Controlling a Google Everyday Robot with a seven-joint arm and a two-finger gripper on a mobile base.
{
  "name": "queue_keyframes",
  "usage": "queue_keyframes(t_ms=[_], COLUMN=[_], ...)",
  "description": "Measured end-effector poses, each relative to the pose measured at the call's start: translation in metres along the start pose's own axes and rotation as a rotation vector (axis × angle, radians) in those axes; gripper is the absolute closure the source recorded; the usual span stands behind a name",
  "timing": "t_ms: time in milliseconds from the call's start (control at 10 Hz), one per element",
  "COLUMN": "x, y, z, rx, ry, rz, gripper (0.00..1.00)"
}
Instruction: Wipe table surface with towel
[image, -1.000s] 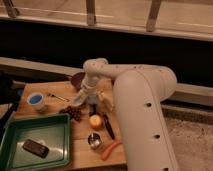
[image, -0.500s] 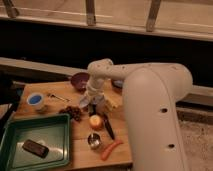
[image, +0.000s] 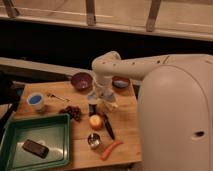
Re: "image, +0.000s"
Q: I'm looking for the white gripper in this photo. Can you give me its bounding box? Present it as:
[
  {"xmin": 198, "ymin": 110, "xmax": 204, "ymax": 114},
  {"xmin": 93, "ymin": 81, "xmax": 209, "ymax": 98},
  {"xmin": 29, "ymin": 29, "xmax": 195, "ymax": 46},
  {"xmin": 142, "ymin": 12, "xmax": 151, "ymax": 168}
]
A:
[{"xmin": 93, "ymin": 76, "xmax": 113, "ymax": 93}]

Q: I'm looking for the light blue towel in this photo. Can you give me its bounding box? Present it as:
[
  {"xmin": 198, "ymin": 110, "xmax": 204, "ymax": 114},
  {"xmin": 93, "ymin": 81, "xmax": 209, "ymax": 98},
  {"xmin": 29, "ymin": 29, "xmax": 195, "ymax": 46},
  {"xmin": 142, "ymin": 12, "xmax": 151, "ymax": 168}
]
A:
[{"xmin": 87, "ymin": 91, "xmax": 116, "ymax": 104}]

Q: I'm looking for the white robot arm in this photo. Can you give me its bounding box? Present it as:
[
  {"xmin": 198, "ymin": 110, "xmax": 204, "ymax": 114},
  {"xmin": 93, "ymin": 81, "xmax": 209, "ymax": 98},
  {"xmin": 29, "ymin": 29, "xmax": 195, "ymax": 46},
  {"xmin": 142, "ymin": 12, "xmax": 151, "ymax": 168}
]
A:
[{"xmin": 92, "ymin": 51, "xmax": 213, "ymax": 171}]

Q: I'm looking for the red bowl blue inside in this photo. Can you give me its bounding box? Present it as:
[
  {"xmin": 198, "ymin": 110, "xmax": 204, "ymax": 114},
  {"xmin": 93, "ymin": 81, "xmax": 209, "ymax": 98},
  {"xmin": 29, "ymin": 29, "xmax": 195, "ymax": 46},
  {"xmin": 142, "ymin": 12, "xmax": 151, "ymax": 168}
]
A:
[{"xmin": 112, "ymin": 76, "xmax": 130, "ymax": 89}]

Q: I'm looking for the yellow banana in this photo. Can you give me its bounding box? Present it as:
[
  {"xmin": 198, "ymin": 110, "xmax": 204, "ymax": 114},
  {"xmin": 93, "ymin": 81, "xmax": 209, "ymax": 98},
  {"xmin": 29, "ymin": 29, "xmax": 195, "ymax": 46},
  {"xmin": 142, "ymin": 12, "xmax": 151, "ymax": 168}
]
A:
[{"xmin": 96, "ymin": 100, "xmax": 118, "ymax": 115}]

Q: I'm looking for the purple bowl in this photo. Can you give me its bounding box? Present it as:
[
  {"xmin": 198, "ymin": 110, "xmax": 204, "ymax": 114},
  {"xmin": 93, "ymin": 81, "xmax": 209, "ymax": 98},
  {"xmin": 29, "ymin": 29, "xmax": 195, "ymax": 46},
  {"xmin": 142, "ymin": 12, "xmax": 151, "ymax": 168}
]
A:
[{"xmin": 70, "ymin": 72, "xmax": 93, "ymax": 91}]

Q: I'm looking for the small dark object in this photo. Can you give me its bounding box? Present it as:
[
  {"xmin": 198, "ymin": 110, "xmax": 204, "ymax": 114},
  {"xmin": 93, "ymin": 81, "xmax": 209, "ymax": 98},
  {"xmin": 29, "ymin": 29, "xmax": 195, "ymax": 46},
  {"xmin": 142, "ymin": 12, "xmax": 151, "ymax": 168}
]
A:
[{"xmin": 89, "ymin": 104, "xmax": 97, "ymax": 116}]

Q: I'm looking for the red yellow apple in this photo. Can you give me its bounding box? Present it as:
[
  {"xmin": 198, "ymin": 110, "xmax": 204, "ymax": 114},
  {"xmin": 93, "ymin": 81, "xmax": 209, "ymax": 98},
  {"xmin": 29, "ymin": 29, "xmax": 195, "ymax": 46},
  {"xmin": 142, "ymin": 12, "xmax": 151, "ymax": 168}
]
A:
[{"xmin": 89, "ymin": 115, "xmax": 103, "ymax": 130}]

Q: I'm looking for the dark grape bunch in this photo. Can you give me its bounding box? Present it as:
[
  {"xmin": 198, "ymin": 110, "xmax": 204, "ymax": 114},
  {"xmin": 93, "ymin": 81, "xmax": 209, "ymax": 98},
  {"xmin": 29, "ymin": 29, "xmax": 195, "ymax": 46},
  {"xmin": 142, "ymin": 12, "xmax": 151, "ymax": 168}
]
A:
[{"xmin": 60, "ymin": 106, "xmax": 81, "ymax": 122}]

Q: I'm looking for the small metal cup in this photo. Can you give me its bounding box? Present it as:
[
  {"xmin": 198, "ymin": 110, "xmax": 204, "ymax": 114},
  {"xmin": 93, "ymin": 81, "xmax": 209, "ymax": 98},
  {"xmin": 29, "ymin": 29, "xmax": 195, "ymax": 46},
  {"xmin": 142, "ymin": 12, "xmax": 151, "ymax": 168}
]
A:
[{"xmin": 87, "ymin": 133, "xmax": 101, "ymax": 149}]

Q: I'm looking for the metal fork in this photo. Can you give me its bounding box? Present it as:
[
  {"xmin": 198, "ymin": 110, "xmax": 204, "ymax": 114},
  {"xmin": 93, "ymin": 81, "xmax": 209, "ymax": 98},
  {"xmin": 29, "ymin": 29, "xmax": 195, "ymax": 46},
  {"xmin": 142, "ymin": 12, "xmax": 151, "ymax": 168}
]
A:
[{"xmin": 46, "ymin": 93, "xmax": 70, "ymax": 102}]

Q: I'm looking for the orange carrot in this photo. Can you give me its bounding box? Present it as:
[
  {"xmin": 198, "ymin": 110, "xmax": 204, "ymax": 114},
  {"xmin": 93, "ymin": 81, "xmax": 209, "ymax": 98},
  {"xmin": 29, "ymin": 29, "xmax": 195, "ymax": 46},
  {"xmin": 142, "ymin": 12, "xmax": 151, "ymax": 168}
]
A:
[{"xmin": 100, "ymin": 140, "xmax": 122, "ymax": 161}]

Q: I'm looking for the green plastic tray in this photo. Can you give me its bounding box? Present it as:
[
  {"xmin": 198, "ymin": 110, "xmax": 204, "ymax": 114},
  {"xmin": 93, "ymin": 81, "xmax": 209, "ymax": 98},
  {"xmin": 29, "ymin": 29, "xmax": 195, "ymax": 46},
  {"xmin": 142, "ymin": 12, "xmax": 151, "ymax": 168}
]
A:
[{"xmin": 0, "ymin": 114, "xmax": 70, "ymax": 171}]

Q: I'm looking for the dark brown sponge block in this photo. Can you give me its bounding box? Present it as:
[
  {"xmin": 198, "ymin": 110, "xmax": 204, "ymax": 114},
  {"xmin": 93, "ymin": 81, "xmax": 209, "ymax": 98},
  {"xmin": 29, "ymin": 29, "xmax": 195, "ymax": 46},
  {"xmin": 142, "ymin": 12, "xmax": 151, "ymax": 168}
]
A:
[{"xmin": 22, "ymin": 139, "xmax": 49, "ymax": 158}]

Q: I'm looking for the black handled knife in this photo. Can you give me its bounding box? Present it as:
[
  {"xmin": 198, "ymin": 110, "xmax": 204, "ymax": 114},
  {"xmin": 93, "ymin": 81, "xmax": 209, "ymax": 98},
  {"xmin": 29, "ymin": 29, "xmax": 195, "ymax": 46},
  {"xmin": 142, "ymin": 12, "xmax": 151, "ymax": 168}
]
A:
[{"xmin": 103, "ymin": 114, "xmax": 115, "ymax": 140}]

